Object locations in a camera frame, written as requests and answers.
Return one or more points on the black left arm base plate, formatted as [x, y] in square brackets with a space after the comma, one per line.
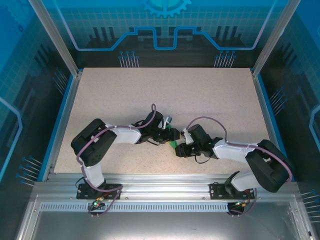
[112, 187]

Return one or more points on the aluminium side frame rail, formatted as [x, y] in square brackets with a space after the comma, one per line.
[71, 100]
[267, 112]

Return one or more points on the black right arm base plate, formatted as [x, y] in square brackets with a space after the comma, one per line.
[215, 191]

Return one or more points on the metal front panel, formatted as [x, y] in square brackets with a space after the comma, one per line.
[160, 225]

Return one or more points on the aluminium front frame rail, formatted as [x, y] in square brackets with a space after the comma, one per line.
[162, 186]

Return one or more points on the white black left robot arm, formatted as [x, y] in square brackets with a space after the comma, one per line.
[125, 135]

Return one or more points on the aluminium corner post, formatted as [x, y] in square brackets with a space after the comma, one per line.
[272, 37]
[57, 37]

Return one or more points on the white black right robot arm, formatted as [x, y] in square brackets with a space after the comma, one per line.
[230, 152]

